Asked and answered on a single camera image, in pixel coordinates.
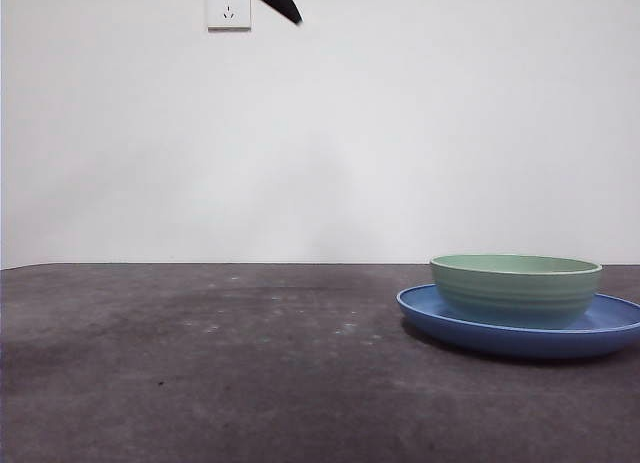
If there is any white wall socket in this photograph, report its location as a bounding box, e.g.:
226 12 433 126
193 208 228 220
207 0 252 33

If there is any blue round plate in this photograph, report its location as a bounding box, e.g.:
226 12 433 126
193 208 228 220
396 284 640 360

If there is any green ribbed bowl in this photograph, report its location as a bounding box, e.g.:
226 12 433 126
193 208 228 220
429 253 604 329

